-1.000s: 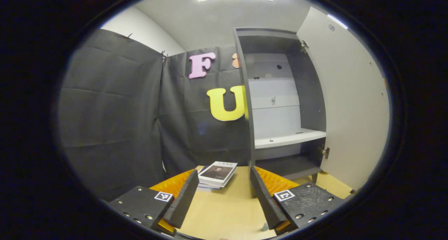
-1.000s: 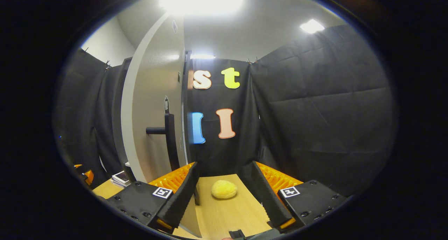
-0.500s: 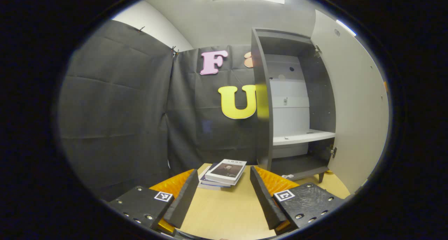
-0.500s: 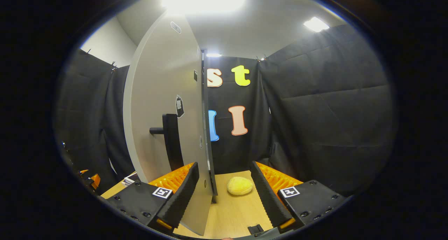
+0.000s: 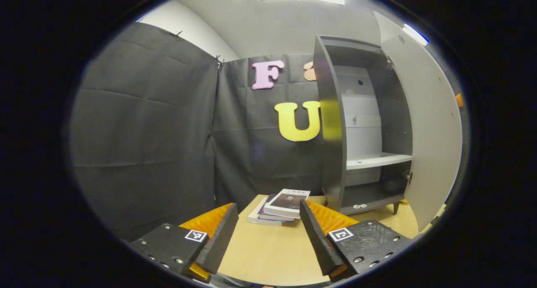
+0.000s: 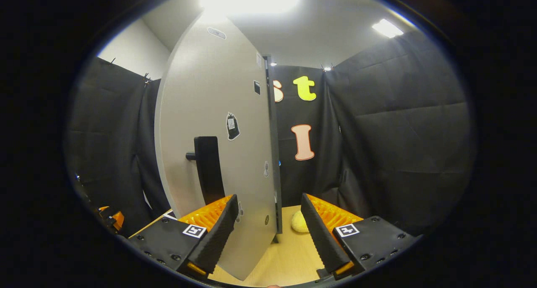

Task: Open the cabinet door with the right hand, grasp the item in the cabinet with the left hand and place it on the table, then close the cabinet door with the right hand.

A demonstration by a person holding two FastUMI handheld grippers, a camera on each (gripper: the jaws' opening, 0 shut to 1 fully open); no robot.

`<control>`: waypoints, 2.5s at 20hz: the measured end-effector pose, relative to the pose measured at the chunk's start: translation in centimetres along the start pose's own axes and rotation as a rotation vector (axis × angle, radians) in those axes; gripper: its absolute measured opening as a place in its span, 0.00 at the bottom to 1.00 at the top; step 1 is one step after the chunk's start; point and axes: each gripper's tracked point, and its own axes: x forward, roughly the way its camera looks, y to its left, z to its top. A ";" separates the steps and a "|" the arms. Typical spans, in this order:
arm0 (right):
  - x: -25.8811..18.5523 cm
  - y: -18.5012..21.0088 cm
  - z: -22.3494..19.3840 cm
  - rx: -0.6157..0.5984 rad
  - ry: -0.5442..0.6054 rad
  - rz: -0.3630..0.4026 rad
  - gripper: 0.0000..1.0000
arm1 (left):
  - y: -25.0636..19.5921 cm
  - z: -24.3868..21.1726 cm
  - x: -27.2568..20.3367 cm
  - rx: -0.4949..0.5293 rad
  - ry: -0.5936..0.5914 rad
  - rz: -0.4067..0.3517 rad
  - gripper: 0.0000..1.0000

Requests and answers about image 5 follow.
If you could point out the light grey cabinet door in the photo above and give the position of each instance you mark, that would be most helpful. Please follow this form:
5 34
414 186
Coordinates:
432 132

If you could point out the dark grey cabinet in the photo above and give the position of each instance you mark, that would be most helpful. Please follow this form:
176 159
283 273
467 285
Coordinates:
331 162

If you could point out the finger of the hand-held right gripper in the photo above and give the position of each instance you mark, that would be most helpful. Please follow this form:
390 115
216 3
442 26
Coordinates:
460 100

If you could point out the white cabinet shelf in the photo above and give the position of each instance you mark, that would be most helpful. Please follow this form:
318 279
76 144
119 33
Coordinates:
377 160

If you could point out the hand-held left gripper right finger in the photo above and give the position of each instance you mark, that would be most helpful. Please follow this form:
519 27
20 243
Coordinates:
321 246

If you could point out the small metal clip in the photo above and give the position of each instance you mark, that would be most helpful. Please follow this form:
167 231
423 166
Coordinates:
218 61
178 33

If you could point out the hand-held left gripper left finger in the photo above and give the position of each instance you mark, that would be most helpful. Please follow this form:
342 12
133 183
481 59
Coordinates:
220 242

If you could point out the black backdrop cloth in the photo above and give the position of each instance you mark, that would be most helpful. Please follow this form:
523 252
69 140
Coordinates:
142 132

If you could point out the plain white book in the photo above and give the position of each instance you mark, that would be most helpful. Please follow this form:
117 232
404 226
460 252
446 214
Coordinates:
256 216

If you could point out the dark blue book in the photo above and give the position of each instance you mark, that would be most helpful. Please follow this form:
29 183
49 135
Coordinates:
268 216

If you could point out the white portrait cover book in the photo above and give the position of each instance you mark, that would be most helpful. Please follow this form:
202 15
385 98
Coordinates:
289 202

